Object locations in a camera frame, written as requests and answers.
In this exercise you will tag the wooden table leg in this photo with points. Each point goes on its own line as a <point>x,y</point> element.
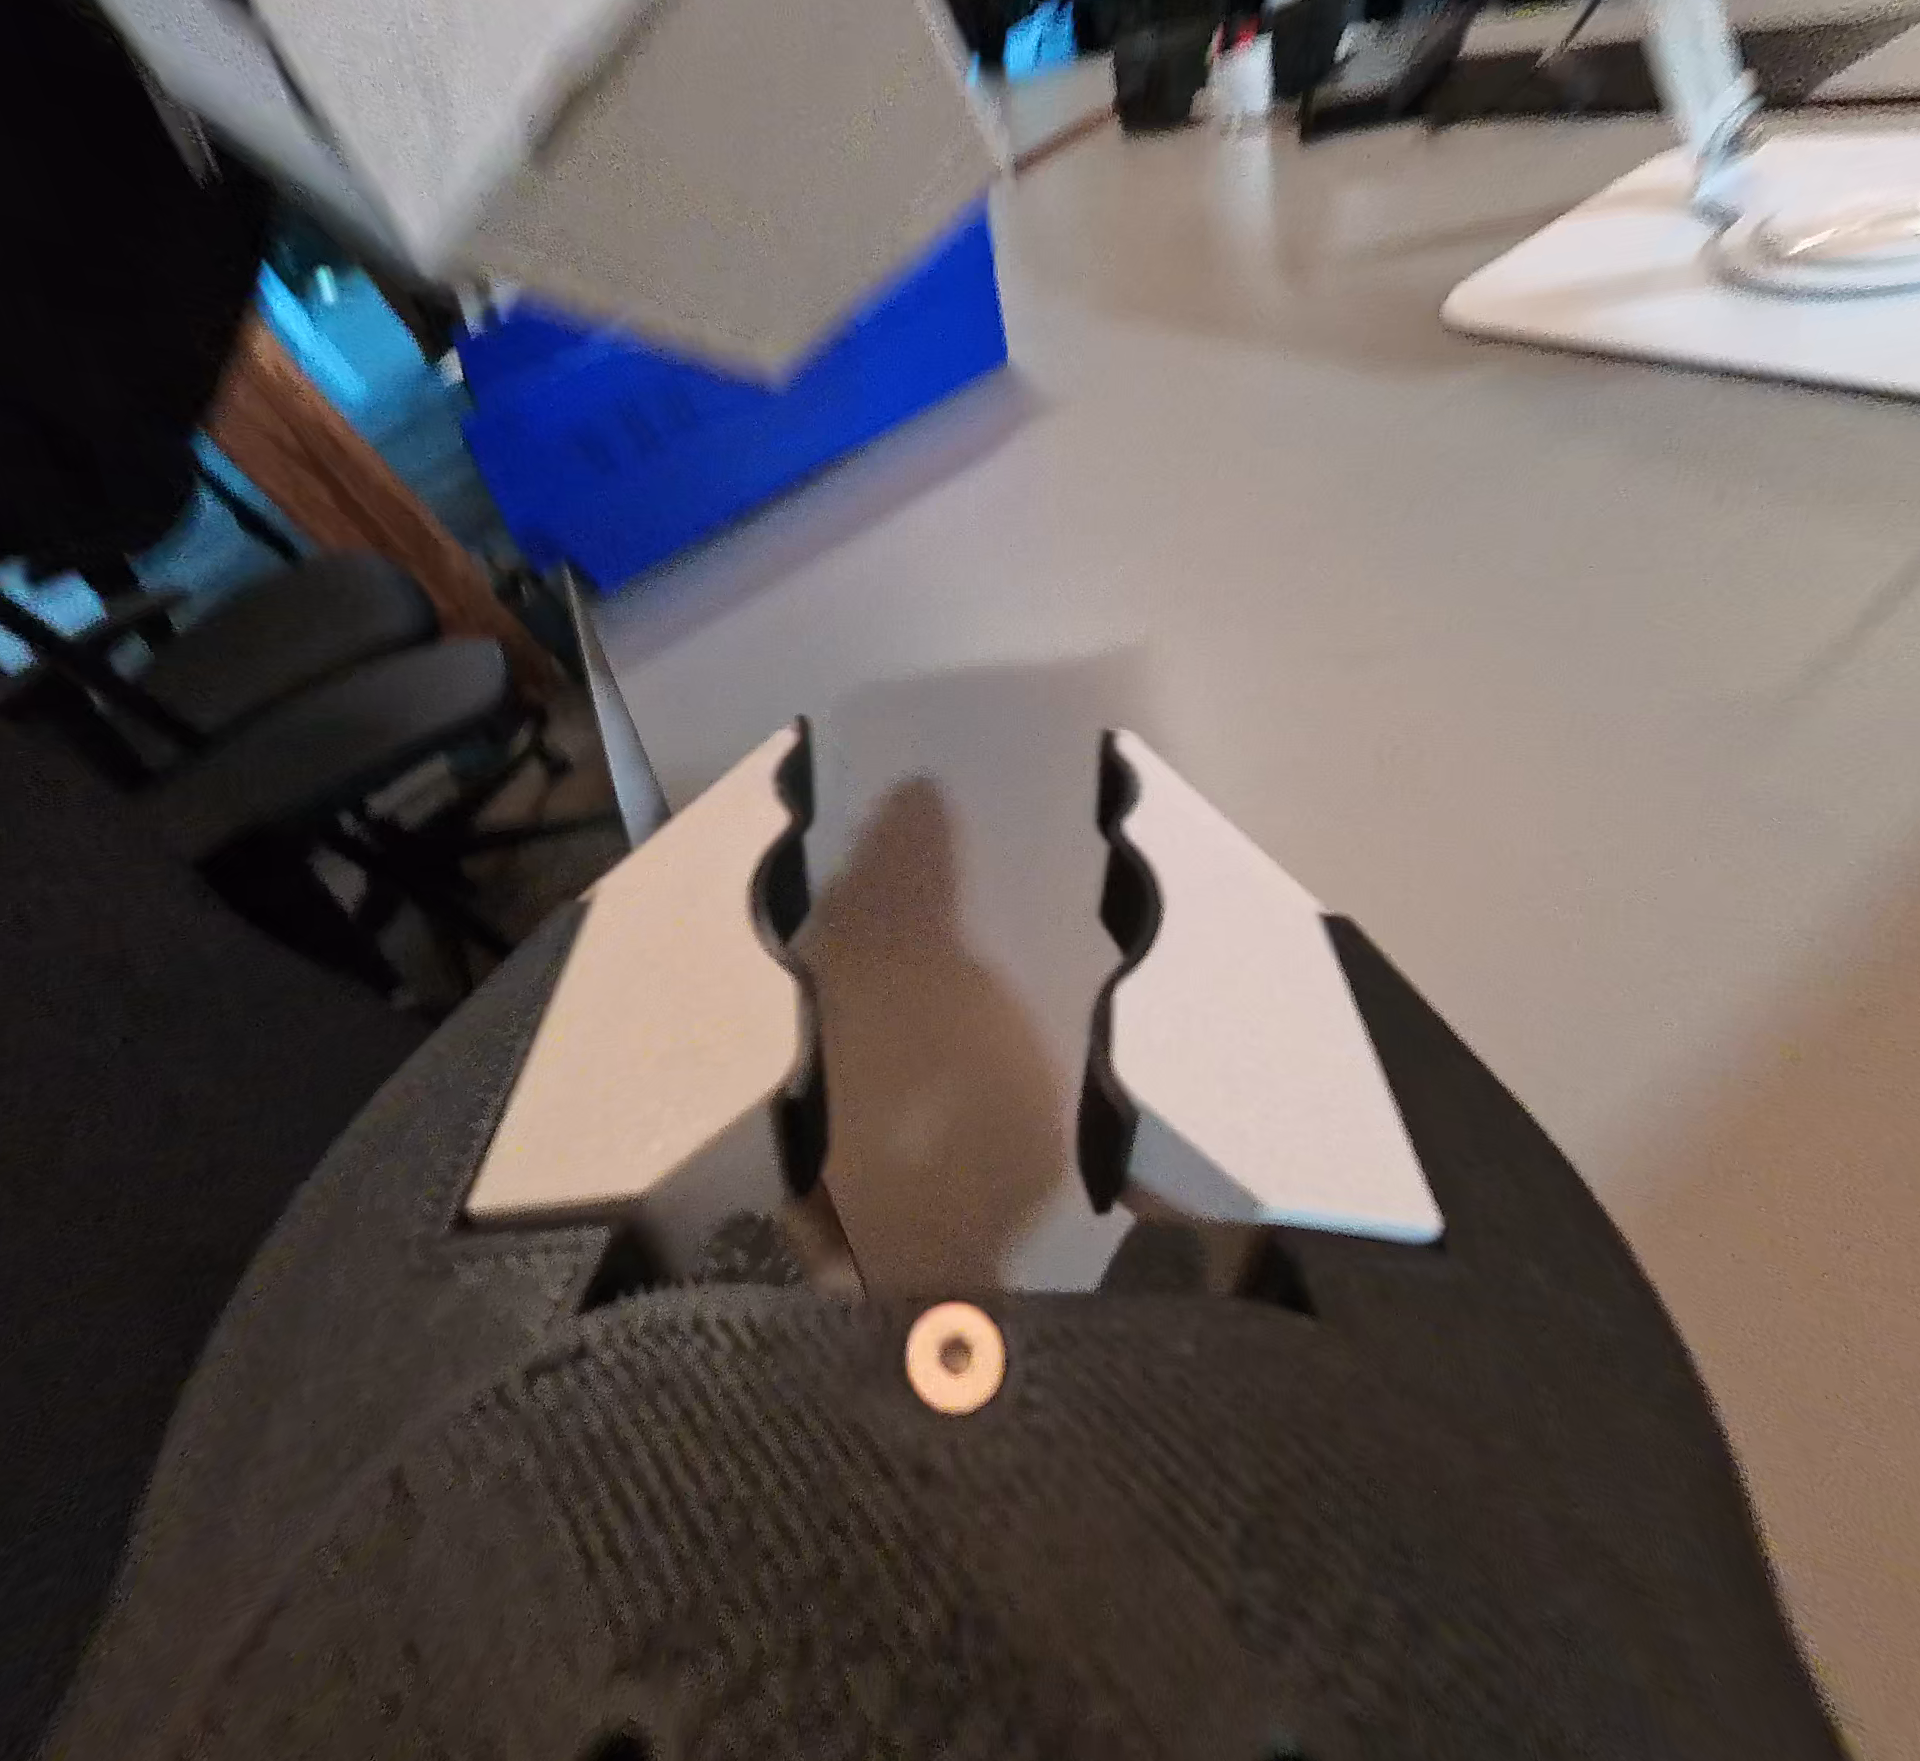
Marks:
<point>360,487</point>

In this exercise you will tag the person's left forearm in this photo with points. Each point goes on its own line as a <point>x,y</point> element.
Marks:
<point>90,292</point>

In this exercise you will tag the grey desk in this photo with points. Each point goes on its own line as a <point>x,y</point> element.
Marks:
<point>1425,591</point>

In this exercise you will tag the white cardboard mailer box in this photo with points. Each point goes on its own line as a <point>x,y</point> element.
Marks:
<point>721,112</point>

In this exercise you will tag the blue plastic bin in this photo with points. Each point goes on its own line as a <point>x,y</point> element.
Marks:
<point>676,440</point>

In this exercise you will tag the white document stand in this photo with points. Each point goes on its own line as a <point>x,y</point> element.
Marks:
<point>1621,292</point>

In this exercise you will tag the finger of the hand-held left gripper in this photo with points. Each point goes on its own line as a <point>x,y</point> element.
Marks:
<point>151,37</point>

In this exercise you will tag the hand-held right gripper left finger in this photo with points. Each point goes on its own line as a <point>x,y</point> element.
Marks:
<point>647,1042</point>

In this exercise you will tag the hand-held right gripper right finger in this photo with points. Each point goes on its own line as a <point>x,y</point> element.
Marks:
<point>1261,1055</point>

